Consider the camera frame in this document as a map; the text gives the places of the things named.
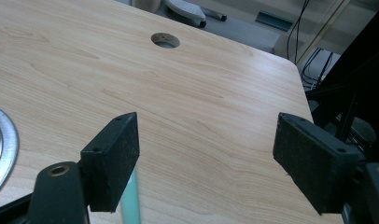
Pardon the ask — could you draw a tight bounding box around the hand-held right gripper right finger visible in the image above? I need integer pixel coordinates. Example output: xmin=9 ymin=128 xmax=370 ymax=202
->
xmin=272 ymin=112 xmax=366 ymax=216

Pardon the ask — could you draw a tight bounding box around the round metal plate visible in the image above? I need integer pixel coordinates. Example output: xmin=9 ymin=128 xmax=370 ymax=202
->
xmin=0 ymin=105 xmax=20 ymax=198

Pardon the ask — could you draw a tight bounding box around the white chair base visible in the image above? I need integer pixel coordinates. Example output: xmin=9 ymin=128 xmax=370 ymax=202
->
xmin=163 ymin=0 xmax=228 ymax=29

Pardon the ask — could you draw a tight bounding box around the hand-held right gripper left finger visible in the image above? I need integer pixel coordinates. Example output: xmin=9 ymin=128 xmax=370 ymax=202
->
xmin=79 ymin=111 xmax=141 ymax=214

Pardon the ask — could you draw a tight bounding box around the dark green floor strip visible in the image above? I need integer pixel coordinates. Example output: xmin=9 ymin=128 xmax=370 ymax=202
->
xmin=255 ymin=10 xmax=294 ymax=33

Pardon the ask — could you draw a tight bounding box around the light green stick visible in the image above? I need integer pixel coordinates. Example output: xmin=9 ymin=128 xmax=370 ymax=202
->
xmin=119 ymin=168 xmax=142 ymax=224

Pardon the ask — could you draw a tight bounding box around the black metal stand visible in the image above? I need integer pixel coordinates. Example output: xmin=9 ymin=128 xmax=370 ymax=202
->
xmin=304 ymin=3 xmax=379 ymax=162

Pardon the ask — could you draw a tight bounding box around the black cable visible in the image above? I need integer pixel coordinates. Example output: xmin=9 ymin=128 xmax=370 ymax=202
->
xmin=286 ymin=0 xmax=311 ymax=64

